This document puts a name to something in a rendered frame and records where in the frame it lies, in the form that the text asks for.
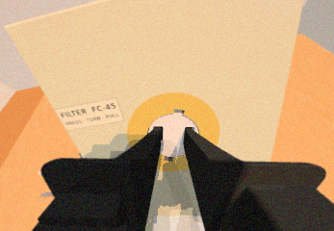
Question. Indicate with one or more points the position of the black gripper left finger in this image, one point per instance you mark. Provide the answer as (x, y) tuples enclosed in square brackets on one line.
[(131, 174)]

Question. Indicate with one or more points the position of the beige service panel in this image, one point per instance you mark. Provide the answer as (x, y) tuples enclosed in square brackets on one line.
[(111, 67)]

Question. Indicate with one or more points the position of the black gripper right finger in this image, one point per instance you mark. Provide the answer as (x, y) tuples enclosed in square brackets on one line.
[(220, 179)]

